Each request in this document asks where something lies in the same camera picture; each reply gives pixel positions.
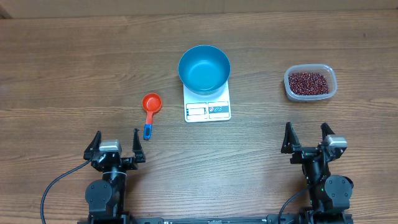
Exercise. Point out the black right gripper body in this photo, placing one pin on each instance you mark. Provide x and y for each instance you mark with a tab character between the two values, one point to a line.
312	169

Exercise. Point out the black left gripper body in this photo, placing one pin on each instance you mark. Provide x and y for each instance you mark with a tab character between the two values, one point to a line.
131	165

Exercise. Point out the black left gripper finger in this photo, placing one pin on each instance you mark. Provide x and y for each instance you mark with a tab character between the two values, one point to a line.
93	147
139	156

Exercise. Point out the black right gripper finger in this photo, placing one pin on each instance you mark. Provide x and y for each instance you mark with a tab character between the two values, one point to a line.
291	142
326	130

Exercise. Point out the red scoop blue handle tip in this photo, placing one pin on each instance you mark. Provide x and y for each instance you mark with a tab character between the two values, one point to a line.
152	104

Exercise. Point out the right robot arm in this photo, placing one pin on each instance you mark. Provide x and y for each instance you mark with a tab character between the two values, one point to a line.
329	194

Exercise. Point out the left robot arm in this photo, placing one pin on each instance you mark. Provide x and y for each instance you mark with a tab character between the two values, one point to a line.
106	196

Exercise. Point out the white digital kitchen scale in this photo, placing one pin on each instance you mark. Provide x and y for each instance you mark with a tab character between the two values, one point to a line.
207	108

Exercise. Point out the blue bowl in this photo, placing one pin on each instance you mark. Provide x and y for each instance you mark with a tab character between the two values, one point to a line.
204	69

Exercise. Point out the red beans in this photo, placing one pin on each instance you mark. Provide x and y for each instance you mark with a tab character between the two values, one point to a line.
304	83

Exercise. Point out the clear plastic container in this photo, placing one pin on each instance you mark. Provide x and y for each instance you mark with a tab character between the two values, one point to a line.
322	69

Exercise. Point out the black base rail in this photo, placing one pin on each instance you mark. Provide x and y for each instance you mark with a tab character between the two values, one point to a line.
270	219

